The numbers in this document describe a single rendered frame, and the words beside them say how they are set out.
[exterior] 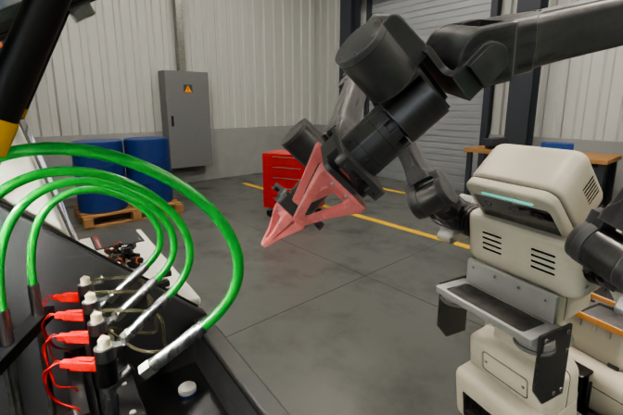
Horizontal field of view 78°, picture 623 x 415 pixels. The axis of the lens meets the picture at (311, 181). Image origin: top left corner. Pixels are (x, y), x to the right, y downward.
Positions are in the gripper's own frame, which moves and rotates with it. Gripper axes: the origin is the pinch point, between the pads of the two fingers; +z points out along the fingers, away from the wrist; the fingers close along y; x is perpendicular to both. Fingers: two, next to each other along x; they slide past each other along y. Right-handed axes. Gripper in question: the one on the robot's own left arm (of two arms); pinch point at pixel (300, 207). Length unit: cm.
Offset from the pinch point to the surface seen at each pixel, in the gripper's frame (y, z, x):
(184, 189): -1.0, 8.2, -11.2
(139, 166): -0.8, 9.3, -16.6
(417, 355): -125, 66, 168
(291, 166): -409, 112, 105
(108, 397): 1.1, 40.9, 1.5
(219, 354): -21, 45, 20
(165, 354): 4.2, 25.2, 0.9
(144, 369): 5.0, 28.1, 0.1
